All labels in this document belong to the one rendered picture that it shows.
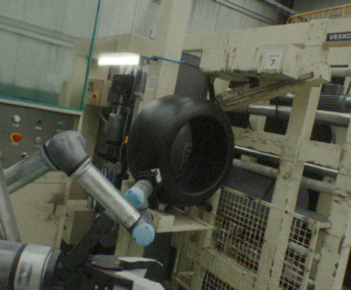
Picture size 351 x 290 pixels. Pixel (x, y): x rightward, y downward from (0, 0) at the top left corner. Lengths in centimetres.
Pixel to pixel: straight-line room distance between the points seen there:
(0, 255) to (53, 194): 154
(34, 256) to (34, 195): 151
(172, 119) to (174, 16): 68
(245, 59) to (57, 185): 127
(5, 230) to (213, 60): 159
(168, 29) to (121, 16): 939
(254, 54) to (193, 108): 44
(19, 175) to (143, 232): 49
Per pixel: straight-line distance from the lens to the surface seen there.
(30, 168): 137
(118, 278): 60
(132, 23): 1158
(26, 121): 210
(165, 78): 206
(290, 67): 183
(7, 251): 66
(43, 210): 220
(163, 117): 167
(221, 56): 207
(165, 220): 176
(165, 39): 207
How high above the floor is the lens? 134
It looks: 4 degrees down
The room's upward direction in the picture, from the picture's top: 11 degrees clockwise
